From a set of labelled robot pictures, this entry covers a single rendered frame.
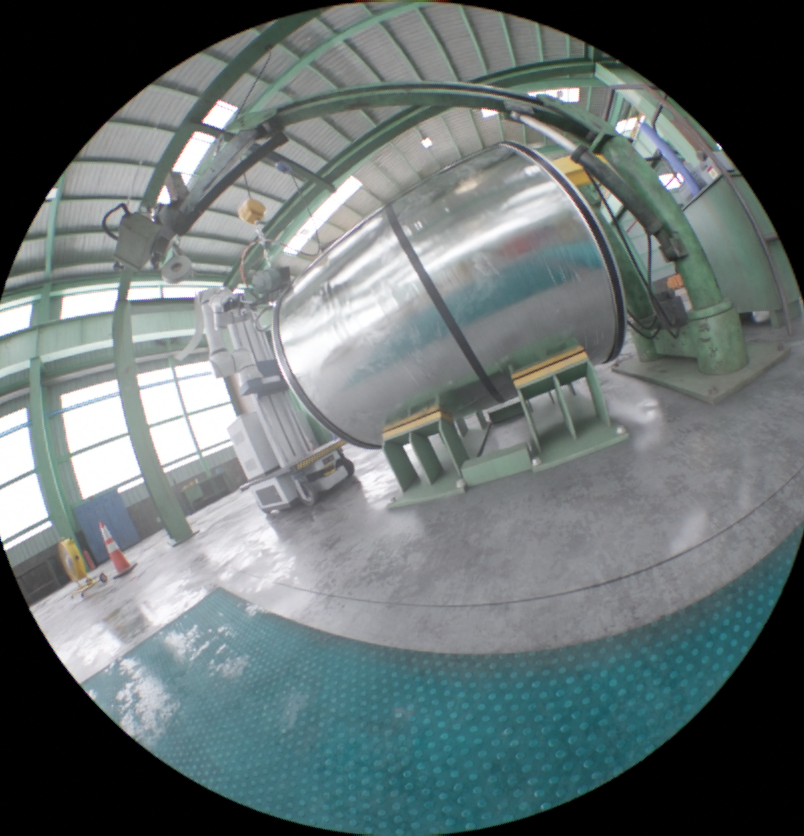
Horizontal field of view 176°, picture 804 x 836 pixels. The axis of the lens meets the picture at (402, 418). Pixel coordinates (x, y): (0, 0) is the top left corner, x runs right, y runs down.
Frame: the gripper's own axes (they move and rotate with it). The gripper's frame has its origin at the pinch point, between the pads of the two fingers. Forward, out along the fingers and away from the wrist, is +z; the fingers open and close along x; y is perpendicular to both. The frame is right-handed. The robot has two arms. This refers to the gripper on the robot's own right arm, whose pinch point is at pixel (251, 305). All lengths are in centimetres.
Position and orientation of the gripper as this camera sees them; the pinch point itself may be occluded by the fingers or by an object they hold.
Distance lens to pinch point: 155.4
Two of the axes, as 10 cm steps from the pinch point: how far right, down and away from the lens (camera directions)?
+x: -1.9, 7.4, 6.5
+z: 9.6, 2.8, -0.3
